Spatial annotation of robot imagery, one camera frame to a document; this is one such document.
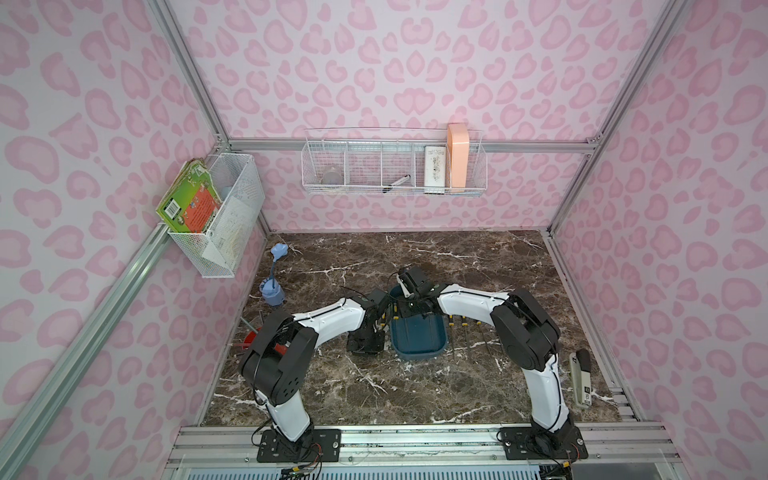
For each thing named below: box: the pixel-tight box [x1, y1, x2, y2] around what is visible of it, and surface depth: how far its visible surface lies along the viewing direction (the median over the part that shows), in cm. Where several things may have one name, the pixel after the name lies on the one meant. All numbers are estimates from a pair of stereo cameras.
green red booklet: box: [155, 158, 223, 233], surface depth 73 cm
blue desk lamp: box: [260, 243, 289, 306], surface depth 96 cm
